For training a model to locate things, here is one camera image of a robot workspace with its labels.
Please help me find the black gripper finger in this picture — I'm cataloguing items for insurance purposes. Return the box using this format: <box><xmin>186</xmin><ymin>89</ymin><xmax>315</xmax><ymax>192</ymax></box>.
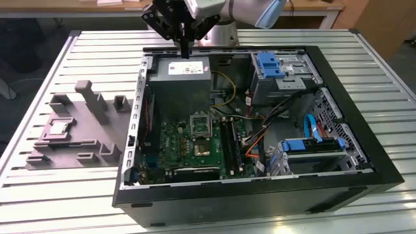
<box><xmin>185</xmin><ymin>14</ymin><xmax>222</xmax><ymax>59</ymax></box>
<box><xmin>139</xmin><ymin>3</ymin><xmax>186</xmax><ymax>59</ymax></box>

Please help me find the metal socket cover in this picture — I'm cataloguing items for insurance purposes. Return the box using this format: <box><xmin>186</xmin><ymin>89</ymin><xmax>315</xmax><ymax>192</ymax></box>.
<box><xmin>189</xmin><ymin>111</ymin><xmax>214</xmax><ymax>141</ymax></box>

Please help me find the silver CPU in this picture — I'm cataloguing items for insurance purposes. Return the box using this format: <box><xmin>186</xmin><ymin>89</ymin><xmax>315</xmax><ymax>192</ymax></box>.
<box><xmin>47</xmin><ymin>121</ymin><xmax>69</xmax><ymax>135</ymax></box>

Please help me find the CPU socket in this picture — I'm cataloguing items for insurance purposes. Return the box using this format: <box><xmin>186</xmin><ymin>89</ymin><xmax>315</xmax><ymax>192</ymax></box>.
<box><xmin>193</xmin><ymin>139</ymin><xmax>211</xmax><ymax>157</ymax></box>

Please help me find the white box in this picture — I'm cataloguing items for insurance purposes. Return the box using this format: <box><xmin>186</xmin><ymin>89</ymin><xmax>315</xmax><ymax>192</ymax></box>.
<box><xmin>95</xmin><ymin>0</ymin><xmax>123</xmax><ymax>7</ymax></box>

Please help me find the blue plastic drive latch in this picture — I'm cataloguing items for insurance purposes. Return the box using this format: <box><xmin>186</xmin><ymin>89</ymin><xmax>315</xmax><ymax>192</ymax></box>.
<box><xmin>255</xmin><ymin>52</ymin><xmax>281</xmax><ymax>79</ymax></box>

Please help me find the grey Dell power supply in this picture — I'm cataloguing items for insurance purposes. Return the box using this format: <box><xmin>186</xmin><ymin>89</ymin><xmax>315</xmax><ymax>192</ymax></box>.
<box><xmin>147</xmin><ymin>55</ymin><xmax>213</xmax><ymax>117</ymax></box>

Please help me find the silver metal drive cage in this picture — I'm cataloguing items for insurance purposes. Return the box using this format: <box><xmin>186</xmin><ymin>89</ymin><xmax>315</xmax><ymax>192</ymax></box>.
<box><xmin>250</xmin><ymin>51</ymin><xmax>322</xmax><ymax>106</ymax></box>

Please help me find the black chair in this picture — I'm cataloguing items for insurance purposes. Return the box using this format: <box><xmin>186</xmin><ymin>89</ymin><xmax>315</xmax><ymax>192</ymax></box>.
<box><xmin>0</xmin><ymin>18</ymin><xmax>46</xmax><ymax>74</ymax></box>

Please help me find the grey parts rack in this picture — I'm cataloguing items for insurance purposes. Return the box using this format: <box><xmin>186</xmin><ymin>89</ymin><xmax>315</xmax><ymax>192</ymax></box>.
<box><xmin>23</xmin><ymin>79</ymin><xmax>135</xmax><ymax>171</ymax></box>

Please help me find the black RAM slot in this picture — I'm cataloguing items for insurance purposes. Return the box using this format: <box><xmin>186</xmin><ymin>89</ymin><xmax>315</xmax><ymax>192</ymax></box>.
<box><xmin>219</xmin><ymin>116</ymin><xmax>237</xmax><ymax>175</ymax></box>
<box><xmin>229</xmin><ymin>116</ymin><xmax>246</xmax><ymax>174</ymax></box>

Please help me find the green motherboard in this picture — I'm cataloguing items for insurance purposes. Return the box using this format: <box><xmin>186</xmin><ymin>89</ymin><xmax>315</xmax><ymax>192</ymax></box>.
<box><xmin>137</xmin><ymin>114</ymin><xmax>259</xmax><ymax>185</ymax></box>

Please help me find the white stand leg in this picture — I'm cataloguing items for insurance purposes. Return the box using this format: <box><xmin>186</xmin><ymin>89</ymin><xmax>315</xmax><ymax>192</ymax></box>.
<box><xmin>0</xmin><ymin>78</ymin><xmax>17</xmax><ymax>100</ymax></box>

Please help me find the wooden cabinet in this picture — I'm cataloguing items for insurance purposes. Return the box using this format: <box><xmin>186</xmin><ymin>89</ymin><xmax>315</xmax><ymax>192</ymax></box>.
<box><xmin>333</xmin><ymin>0</ymin><xmax>416</xmax><ymax>63</ymax></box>

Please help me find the hard disk in blue carrier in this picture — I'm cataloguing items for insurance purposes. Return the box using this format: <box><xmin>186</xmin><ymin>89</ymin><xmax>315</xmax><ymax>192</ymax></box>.
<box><xmin>279</xmin><ymin>136</ymin><xmax>345</xmax><ymax>154</ymax></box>

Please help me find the RAM stick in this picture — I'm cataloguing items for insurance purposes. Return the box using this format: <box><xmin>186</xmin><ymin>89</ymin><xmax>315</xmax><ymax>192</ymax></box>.
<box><xmin>47</xmin><ymin>140</ymin><xmax>94</xmax><ymax>148</ymax></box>

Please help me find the Nvidia graphics card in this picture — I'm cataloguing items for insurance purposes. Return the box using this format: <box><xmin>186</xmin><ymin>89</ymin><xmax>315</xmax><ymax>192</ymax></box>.
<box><xmin>138</xmin><ymin>165</ymin><xmax>222</xmax><ymax>185</ymax></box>

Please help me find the metal disk bay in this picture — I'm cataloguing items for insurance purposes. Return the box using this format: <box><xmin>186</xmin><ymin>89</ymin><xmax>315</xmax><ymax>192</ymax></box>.
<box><xmin>263</xmin><ymin>146</ymin><xmax>373</xmax><ymax>177</ymax></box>

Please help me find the black PC case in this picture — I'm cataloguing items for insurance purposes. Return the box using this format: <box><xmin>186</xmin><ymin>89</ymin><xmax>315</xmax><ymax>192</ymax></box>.
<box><xmin>111</xmin><ymin>45</ymin><xmax>405</xmax><ymax>229</ymax></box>

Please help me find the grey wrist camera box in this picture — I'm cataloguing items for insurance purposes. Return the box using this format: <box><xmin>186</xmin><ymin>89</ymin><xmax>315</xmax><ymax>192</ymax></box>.
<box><xmin>182</xmin><ymin>0</ymin><xmax>225</xmax><ymax>20</ymax></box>

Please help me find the yellow wire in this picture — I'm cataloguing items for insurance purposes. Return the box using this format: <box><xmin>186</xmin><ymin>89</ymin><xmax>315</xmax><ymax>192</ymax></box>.
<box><xmin>209</xmin><ymin>70</ymin><xmax>237</xmax><ymax>107</ymax></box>

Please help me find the white green wire bundle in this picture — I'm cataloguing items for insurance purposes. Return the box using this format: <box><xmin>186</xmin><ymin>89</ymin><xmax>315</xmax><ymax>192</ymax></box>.
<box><xmin>209</xmin><ymin>107</ymin><xmax>265</xmax><ymax>120</ymax></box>

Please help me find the thin red wire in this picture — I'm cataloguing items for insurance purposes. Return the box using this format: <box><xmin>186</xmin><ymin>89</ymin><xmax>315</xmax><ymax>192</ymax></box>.
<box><xmin>143</xmin><ymin>99</ymin><xmax>154</xmax><ymax>134</ymax></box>

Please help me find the black wire bundle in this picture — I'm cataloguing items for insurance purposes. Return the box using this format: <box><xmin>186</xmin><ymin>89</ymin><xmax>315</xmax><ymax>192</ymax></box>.
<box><xmin>241</xmin><ymin>86</ymin><xmax>323</xmax><ymax>147</ymax></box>

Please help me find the blue flat data wire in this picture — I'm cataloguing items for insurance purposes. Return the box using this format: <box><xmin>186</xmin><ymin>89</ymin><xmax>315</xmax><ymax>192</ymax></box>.
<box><xmin>302</xmin><ymin>114</ymin><xmax>325</xmax><ymax>144</ymax></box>

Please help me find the orange wire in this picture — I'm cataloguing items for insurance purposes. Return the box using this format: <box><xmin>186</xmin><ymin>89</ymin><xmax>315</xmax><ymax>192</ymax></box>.
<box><xmin>245</xmin><ymin>136</ymin><xmax>259</xmax><ymax>160</ymax></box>

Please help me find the red flat data wire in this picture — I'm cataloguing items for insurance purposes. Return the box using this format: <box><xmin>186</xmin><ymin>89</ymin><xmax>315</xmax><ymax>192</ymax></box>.
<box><xmin>315</xmin><ymin>121</ymin><xmax>330</xmax><ymax>141</ymax></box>

